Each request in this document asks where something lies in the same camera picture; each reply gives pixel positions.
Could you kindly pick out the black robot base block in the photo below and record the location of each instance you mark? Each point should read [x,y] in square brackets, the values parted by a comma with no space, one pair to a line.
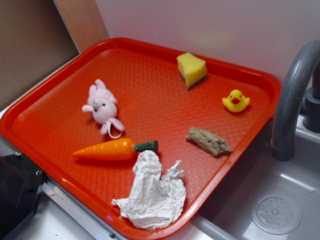
[21,183]

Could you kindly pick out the grey wood chip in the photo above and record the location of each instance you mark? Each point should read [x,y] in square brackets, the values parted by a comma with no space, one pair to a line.
[209,142]

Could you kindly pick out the orange toy carrot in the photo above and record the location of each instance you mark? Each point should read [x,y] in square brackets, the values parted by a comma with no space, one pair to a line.
[116,150]

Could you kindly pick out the pink plush bunny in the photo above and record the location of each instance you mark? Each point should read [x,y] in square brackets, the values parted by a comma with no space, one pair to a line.
[102,104]

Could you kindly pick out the yellow sponge with dark base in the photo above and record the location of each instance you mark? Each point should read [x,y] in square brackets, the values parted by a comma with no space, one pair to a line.
[191,68]

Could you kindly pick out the red plastic tray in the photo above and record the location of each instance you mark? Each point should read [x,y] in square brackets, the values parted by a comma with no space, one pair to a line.
[153,102]

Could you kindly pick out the yellow rubber duck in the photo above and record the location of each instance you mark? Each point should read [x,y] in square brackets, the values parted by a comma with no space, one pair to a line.
[236,102]

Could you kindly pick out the crumpled white paper towel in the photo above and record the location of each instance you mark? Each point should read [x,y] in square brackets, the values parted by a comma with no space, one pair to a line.
[155,200]

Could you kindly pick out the grey toy sink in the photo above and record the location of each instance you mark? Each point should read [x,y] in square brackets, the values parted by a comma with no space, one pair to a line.
[262,198]

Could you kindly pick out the grey toy faucet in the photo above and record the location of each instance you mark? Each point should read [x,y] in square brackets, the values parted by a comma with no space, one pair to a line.
[301,88]

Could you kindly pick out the brown cardboard panel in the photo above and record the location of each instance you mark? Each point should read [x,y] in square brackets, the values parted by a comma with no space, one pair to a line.
[39,36]

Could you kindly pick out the silver metal rail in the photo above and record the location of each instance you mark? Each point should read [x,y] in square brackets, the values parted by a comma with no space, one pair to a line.
[76,211]

